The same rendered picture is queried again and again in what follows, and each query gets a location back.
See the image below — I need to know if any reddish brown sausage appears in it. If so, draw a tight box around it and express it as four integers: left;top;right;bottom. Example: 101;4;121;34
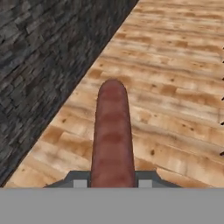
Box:
89;78;137;189

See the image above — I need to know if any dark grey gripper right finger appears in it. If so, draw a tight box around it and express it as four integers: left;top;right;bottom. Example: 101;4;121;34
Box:
135;171;182;189

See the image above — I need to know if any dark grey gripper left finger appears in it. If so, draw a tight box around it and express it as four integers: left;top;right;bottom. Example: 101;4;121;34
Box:
44;171;92;189

